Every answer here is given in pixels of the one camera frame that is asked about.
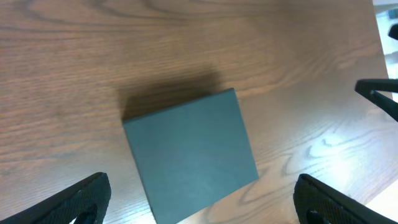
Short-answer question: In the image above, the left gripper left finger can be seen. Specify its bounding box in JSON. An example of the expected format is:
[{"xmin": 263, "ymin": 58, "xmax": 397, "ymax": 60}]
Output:
[{"xmin": 1, "ymin": 172, "xmax": 111, "ymax": 224}]

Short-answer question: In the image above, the black object at table edge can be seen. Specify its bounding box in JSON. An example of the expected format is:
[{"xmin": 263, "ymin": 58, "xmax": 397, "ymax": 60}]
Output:
[{"xmin": 354, "ymin": 79, "xmax": 397, "ymax": 121}]

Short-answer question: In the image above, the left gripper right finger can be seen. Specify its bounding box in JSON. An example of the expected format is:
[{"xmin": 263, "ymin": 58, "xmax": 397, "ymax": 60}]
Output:
[{"xmin": 293, "ymin": 174, "xmax": 397, "ymax": 224}]

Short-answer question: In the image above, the dark green box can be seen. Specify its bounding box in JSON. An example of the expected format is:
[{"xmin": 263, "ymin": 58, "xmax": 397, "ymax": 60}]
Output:
[{"xmin": 123, "ymin": 89, "xmax": 259, "ymax": 223}]

